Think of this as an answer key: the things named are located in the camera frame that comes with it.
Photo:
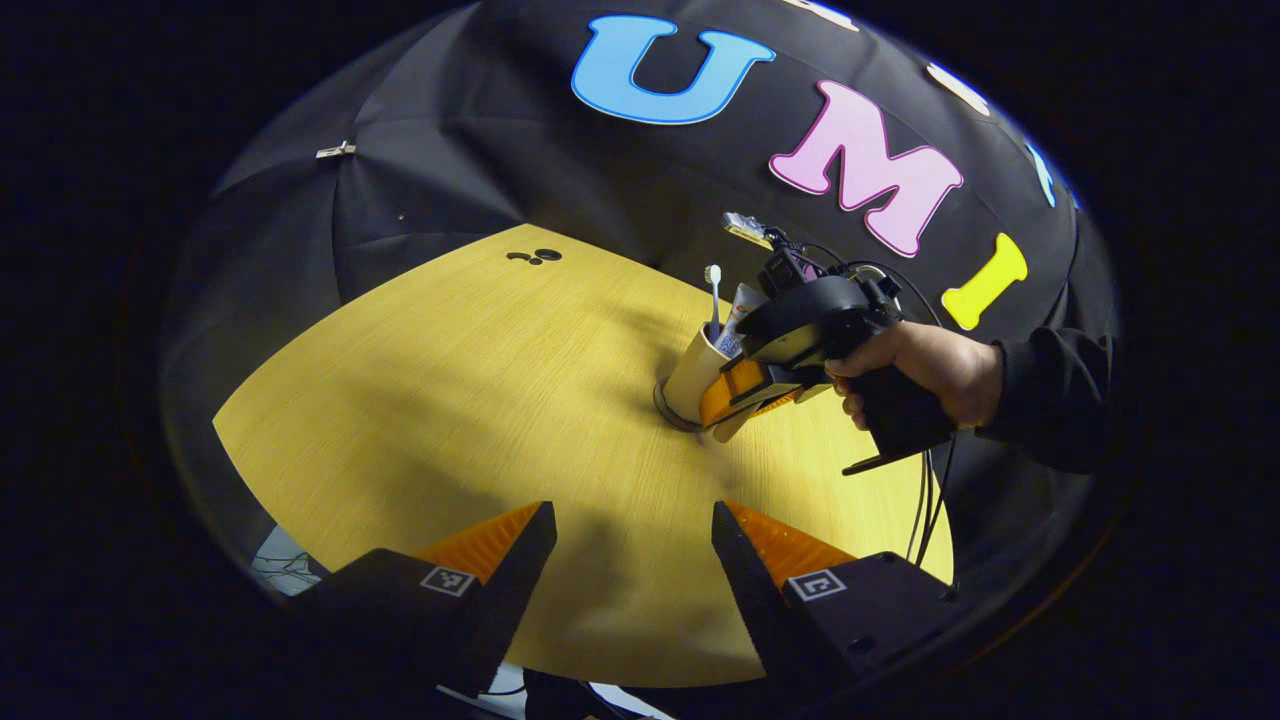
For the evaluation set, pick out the white cloth clip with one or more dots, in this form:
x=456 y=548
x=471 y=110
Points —
x=336 y=150

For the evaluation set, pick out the white toothpaste tube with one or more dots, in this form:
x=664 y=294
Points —
x=738 y=310

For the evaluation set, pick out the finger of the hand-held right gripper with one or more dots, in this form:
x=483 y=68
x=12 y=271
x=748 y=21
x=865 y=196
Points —
x=730 y=390

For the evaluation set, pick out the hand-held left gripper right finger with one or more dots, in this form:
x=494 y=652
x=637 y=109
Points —
x=760 y=600

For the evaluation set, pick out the round cork coaster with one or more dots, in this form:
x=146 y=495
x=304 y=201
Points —
x=665 y=412

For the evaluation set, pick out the black backdrop cloth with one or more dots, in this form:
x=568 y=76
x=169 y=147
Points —
x=500 y=150

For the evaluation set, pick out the pale blue toothbrush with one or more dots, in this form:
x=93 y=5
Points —
x=714 y=300

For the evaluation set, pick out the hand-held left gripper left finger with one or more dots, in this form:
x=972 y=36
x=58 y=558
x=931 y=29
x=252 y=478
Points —
x=505 y=600

